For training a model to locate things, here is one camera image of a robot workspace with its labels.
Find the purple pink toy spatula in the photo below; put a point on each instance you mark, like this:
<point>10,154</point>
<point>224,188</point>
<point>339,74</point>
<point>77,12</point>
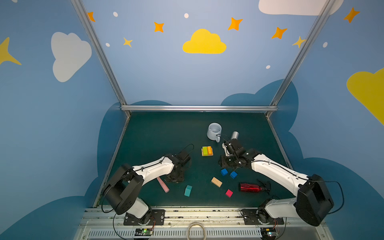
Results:
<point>163,185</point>

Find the left green circuit board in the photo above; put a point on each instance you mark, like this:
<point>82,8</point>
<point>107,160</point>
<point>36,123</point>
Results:
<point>143,233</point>

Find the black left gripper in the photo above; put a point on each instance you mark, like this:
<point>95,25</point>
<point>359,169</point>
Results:
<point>175,175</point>

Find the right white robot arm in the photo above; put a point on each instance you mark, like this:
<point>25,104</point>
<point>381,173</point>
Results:
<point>311,201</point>

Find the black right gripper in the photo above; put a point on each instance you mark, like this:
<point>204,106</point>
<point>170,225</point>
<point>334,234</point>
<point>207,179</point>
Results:
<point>227,160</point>

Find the aluminium back frame rail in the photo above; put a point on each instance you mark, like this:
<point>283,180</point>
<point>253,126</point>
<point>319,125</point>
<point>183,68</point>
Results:
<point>199,108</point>

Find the front aluminium rail base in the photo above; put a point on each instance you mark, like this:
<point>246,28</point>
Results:
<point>194,223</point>

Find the teal block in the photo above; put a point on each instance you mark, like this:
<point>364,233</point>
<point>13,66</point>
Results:
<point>188,190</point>

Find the lime green block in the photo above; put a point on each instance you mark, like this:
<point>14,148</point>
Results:
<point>204,151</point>

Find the blue cube left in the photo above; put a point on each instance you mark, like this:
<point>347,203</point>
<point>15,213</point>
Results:
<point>224,172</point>

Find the red spray bottle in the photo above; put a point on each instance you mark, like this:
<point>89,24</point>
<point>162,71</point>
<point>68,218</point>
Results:
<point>259,187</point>

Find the orange yellow block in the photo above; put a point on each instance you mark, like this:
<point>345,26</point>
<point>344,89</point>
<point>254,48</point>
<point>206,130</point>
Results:
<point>209,150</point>

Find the right green circuit board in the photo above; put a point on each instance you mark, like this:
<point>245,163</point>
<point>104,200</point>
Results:
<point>268,234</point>

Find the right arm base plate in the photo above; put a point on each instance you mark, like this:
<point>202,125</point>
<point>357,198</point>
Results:
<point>252,216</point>

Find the tan wood block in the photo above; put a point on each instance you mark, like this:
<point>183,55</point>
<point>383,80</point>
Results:
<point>216,182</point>

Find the aluminium left corner post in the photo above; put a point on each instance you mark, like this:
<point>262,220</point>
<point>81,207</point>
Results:
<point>87,24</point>

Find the blue cube right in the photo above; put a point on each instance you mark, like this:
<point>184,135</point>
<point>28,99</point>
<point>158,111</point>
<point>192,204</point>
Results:
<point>233,175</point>

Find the green circuit board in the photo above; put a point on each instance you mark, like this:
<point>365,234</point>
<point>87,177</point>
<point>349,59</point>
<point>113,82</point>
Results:
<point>268,234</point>
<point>143,233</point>

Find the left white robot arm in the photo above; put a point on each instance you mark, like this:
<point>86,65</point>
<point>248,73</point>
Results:
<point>123,189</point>

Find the silver spray bottle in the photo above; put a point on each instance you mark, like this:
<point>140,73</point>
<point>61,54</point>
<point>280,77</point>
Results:
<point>235,135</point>

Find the aluminium corner post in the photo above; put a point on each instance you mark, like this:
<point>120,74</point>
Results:
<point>87,24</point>
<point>311,38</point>

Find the light blue ceramic mug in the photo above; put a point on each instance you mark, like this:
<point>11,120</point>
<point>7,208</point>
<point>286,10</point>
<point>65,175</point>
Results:
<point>214,132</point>

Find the magenta cube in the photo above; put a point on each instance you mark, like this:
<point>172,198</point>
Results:
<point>229,193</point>

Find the aluminium right corner post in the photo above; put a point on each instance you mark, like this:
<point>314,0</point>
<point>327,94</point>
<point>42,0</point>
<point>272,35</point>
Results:
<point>311,38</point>

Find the blue cube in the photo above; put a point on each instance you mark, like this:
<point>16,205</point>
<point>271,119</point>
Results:
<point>233,175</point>
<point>224,172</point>

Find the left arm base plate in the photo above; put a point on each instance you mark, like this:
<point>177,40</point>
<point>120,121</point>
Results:
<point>156,217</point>

